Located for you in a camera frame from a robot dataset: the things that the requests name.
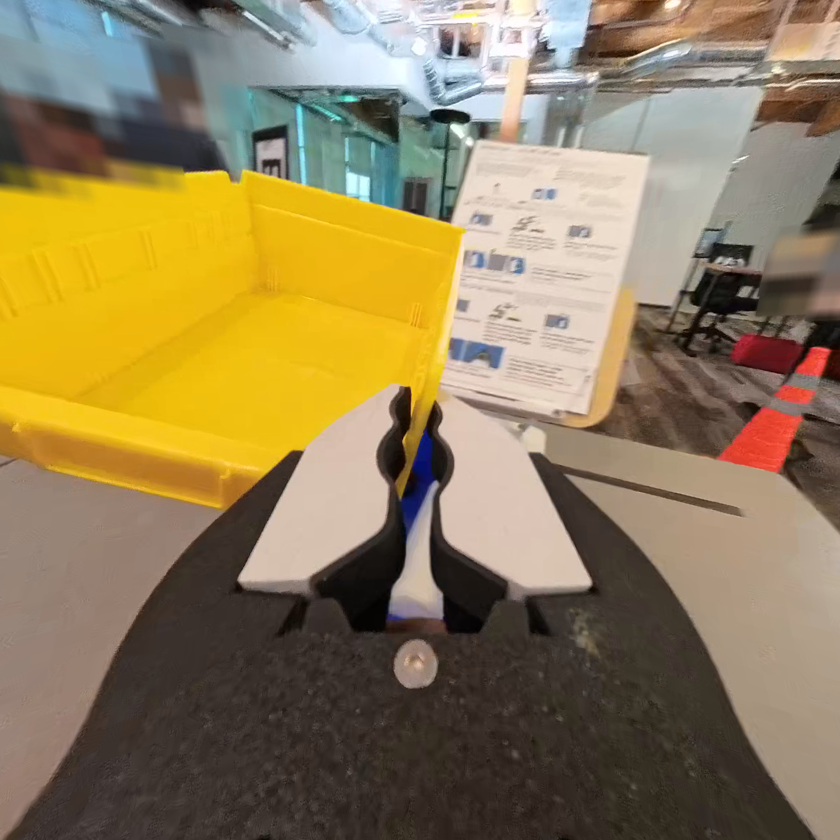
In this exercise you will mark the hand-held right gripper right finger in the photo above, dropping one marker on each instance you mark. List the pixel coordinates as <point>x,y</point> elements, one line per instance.
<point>505,518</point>

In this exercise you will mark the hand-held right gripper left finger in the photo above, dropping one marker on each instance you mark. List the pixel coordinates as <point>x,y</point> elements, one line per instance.
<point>328,518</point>

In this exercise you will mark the blue plastic bin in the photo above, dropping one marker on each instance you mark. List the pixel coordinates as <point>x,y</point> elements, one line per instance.
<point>420,472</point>

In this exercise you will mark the yellow plastic bin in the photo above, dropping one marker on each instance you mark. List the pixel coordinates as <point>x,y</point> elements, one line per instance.
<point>229,341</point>

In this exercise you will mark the printed instruction sheet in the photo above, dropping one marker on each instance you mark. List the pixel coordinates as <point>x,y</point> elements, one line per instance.
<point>544,275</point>

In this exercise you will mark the orange traffic cone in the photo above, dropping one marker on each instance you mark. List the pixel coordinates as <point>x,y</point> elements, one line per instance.
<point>774,420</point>

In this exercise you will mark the black office chair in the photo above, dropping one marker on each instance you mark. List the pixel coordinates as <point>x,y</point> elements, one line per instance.
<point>715,295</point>

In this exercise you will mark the red bag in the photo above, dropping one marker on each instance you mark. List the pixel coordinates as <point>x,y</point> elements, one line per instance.
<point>768,354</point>

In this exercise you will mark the black and white marker sign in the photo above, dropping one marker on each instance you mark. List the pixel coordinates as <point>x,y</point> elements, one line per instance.
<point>270,154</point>

